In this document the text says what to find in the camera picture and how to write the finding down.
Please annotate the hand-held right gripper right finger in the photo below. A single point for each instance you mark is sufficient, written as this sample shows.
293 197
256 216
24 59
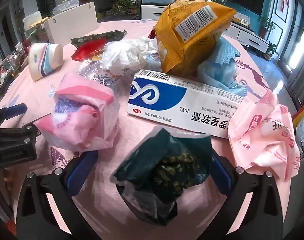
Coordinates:
221 175

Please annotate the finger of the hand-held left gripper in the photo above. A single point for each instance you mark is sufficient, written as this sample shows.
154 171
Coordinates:
16 109
22 131

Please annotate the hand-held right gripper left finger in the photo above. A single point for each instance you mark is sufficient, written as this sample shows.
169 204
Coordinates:
79 172

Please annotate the striped white paper cup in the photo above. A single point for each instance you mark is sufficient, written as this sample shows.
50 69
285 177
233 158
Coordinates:
42 60

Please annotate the dark green snack wrapper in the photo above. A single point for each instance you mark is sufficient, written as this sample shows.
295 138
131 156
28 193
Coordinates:
166 155

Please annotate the red foil wrapper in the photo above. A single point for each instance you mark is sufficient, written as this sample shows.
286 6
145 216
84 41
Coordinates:
89 47

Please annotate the white and blue medicine box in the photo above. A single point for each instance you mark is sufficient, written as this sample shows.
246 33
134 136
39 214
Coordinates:
162 97

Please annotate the white tissue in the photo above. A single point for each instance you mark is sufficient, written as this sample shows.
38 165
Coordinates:
127 55

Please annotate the pink and white plastic bag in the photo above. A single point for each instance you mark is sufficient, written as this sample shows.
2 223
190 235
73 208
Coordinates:
77 120

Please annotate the crumpled pink printed wrapper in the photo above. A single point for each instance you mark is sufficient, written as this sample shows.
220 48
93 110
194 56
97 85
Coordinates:
266 140

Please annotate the pink printed tablecloth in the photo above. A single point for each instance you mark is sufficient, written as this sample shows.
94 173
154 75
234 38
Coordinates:
133 135

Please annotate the clear printed plastic wrapper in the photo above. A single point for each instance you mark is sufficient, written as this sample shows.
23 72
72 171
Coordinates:
92 71

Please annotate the white chair back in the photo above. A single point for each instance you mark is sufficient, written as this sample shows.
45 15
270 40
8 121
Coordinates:
32 18
72 22

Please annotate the orange shopping bag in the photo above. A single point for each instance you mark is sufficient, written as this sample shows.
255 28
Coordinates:
302 112

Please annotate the blue face mask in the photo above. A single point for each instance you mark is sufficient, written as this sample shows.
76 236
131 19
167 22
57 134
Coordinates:
216 65

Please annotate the clear plastic container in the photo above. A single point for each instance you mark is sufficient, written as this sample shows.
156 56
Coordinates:
64 8

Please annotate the green patterned wrapper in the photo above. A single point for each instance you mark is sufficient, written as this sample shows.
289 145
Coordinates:
104 35

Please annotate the yellow snack bag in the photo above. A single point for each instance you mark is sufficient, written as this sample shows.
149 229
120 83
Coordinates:
181 50

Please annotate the small potted plant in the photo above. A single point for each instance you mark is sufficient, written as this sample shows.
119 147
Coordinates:
271 51

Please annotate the white tv cabinet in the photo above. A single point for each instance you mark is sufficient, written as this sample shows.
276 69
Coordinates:
246 36

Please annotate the plant rack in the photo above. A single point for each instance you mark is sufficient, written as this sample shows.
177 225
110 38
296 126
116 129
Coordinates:
124 7

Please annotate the tall potted plant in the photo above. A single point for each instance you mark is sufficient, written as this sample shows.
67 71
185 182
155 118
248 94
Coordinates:
265 26

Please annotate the white desk calendar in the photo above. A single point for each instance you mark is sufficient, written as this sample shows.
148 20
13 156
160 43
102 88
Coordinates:
241 19

